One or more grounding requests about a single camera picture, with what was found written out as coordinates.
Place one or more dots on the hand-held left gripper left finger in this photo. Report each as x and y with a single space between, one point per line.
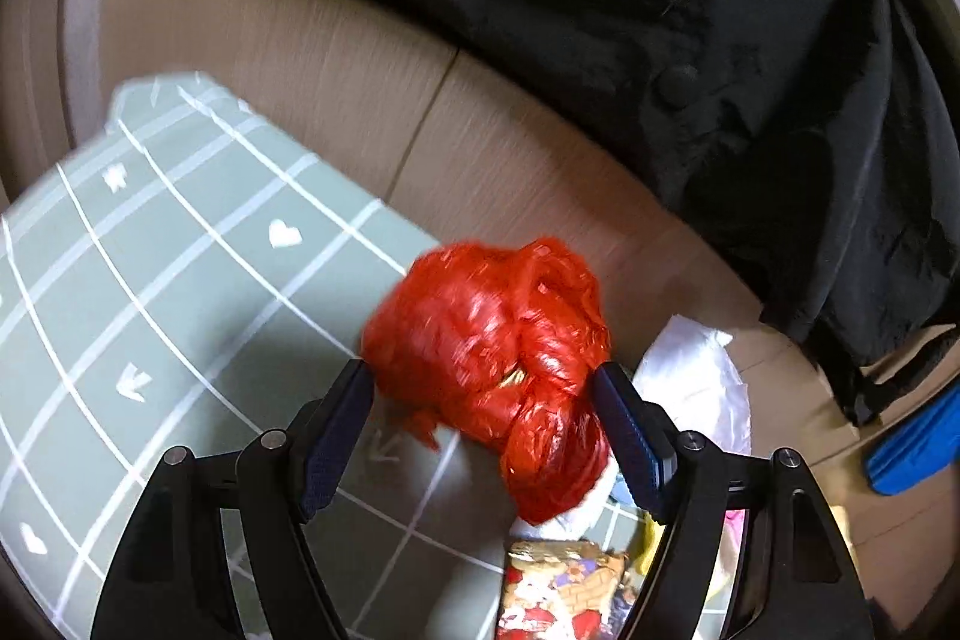
337 437

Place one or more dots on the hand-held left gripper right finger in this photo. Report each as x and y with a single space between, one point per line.
630 437

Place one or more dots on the white tissue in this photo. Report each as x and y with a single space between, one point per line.
697 377

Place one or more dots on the red printed drink can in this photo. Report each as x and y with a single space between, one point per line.
555 587

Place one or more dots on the red plastic bag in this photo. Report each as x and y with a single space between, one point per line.
487 340

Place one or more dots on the green grid tablecloth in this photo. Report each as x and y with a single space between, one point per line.
187 280

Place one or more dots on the blue towel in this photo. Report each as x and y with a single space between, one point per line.
919 445

